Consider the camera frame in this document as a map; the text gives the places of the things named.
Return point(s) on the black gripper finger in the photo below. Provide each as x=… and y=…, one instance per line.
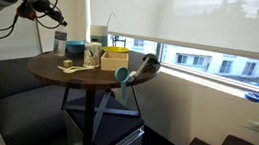
x=61, y=21
x=56, y=13

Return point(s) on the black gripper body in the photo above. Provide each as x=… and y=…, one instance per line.
x=41, y=3

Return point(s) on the clear plastic water bottle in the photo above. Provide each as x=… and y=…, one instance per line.
x=60, y=44

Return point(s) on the white and teal canister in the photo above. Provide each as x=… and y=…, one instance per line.
x=98, y=34

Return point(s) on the small wooden cube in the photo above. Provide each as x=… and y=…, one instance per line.
x=67, y=63

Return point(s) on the white plastic fork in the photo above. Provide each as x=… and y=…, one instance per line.
x=81, y=67

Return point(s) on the yellow plate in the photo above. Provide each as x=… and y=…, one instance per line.
x=115, y=49

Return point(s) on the white wooden box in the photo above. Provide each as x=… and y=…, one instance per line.
x=114, y=62

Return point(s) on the teal measuring scoop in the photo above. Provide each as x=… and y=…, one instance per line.
x=121, y=75

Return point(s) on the dark gray sofa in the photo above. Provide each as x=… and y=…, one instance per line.
x=21, y=102

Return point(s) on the black metal table base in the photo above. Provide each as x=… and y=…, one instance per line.
x=88, y=117

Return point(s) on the gray filing cabinet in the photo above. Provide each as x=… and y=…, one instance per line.
x=121, y=135

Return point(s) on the white roller blind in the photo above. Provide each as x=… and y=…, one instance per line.
x=194, y=17

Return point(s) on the blue dish on sill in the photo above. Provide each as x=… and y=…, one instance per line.
x=253, y=97

